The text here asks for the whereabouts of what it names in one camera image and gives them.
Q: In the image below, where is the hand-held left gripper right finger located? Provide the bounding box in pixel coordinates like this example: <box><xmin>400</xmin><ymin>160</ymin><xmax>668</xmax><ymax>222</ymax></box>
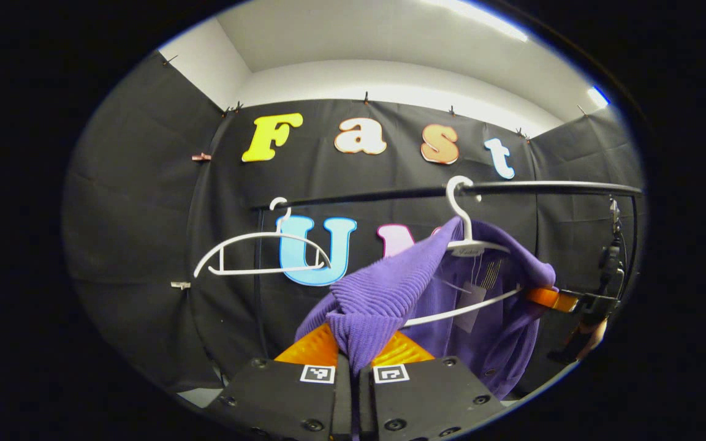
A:
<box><xmin>359</xmin><ymin>331</ymin><xmax>507</xmax><ymax>441</ymax></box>

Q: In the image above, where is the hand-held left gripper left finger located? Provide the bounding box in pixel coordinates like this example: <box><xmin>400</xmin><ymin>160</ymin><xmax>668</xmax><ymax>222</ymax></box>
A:
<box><xmin>208</xmin><ymin>323</ymin><xmax>354</xmax><ymax>441</ymax></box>

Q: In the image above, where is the white hanger with label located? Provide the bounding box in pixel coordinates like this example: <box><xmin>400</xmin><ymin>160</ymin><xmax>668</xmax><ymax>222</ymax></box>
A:
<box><xmin>403</xmin><ymin>176</ymin><xmax>522</xmax><ymax>327</ymax></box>

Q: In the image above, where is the purple jacket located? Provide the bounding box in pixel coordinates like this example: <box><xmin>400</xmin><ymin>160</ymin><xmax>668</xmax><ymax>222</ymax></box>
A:
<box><xmin>295</xmin><ymin>216</ymin><xmax>557</xmax><ymax>441</ymax></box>

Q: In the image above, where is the plain white hanger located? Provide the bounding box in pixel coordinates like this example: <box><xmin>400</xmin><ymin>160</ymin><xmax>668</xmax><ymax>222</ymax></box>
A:
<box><xmin>194</xmin><ymin>197</ymin><xmax>332</xmax><ymax>277</ymax></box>

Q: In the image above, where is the black clothes rack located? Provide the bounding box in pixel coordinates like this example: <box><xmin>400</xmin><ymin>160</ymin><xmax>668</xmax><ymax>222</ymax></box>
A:
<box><xmin>252</xmin><ymin>179</ymin><xmax>645</xmax><ymax>362</ymax></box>

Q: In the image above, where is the black backdrop cloth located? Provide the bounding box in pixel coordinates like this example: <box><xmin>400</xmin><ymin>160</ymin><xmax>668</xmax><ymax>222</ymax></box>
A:
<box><xmin>62</xmin><ymin>49</ymin><xmax>647</xmax><ymax>393</ymax></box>

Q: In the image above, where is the row of small backdrop clips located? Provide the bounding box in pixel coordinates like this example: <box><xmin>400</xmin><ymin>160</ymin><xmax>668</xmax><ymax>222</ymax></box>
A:
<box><xmin>163</xmin><ymin>54</ymin><xmax>588</xmax><ymax>143</ymax></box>

